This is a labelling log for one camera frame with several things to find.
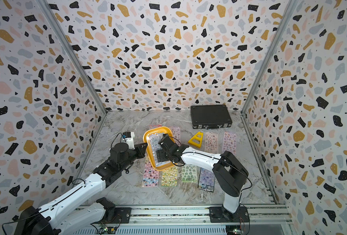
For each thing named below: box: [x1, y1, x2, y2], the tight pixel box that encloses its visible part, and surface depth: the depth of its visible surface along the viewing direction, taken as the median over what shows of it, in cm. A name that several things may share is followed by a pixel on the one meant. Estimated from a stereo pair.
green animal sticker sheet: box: [160, 166, 178, 187], surface depth 89 cm
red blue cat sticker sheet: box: [148, 123, 163, 130], surface depth 115 cm
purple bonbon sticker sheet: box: [197, 167, 216, 193], surface depth 87 cm
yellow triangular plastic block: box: [187, 131, 204, 149], surface depth 108 cm
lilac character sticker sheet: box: [222, 131, 237, 155], surface depth 105 cm
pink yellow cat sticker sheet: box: [141, 159, 160, 188], surface depth 89 cm
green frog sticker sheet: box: [181, 164, 198, 183], surface depth 90 cm
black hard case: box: [190, 104, 233, 130], surface depth 116 cm
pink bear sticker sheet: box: [204, 131, 219, 154], surface depth 106 cm
